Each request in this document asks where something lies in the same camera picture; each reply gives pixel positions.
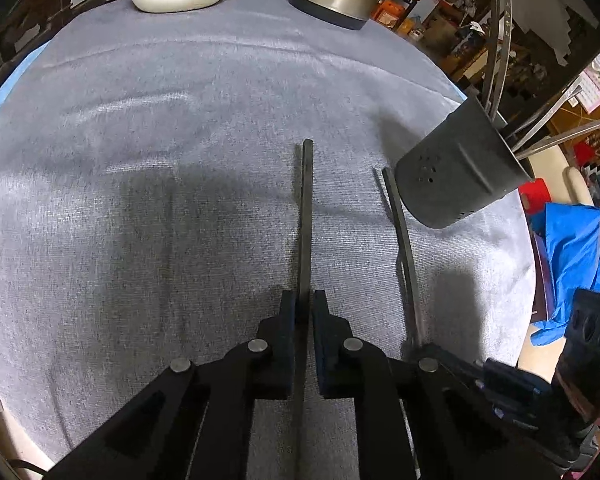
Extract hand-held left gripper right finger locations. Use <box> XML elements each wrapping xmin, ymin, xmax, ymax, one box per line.
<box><xmin>311</xmin><ymin>290</ymin><xmax>566</xmax><ymax>480</ymax></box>

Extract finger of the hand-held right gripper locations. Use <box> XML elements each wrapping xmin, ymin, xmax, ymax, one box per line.
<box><xmin>482</xmin><ymin>357</ymin><xmax>556</xmax><ymax>411</ymax></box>
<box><xmin>442</xmin><ymin>355</ymin><xmax>581</xmax><ymax>466</ymax></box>

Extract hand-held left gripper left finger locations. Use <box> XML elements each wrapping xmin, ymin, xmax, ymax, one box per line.
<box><xmin>45</xmin><ymin>290</ymin><xmax>298</xmax><ymax>480</ymax></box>

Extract dark grey utensil holder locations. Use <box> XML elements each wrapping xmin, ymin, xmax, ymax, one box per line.
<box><xmin>395</xmin><ymin>96</ymin><xmax>536</xmax><ymax>229</ymax></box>

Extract blue plastic bag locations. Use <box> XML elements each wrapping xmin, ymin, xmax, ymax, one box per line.
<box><xmin>531</xmin><ymin>202</ymin><xmax>600</xmax><ymax>346</ymax></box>

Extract red object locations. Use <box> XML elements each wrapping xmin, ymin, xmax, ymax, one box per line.
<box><xmin>519</xmin><ymin>179</ymin><xmax>552</xmax><ymax>212</ymax></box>

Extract cream chair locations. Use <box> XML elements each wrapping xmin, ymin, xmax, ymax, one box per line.
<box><xmin>529</xmin><ymin>145</ymin><xmax>598</xmax><ymax>207</ymax></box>

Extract grey tablecloth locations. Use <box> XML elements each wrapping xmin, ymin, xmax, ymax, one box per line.
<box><xmin>0</xmin><ymin>0</ymin><xmax>533</xmax><ymax>466</ymax></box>

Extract cluttered wooden shelf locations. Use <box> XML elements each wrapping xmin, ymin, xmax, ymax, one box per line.
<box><xmin>420</xmin><ymin>0</ymin><xmax>493</xmax><ymax>77</ymax></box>

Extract orange boxes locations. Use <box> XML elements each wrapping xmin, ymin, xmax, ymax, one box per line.
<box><xmin>374</xmin><ymin>0</ymin><xmax>424</xmax><ymax>32</ymax></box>

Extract blue table cover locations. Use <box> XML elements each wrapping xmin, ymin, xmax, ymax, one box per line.
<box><xmin>0</xmin><ymin>40</ymin><xmax>51</xmax><ymax>133</ymax></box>

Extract dark carved wooden furniture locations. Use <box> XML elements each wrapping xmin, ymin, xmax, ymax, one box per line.
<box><xmin>0</xmin><ymin>0</ymin><xmax>131</xmax><ymax>106</ymax></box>

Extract black cable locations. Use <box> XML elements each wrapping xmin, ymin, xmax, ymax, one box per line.
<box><xmin>7</xmin><ymin>459</ymin><xmax>48</xmax><ymax>477</ymax></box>

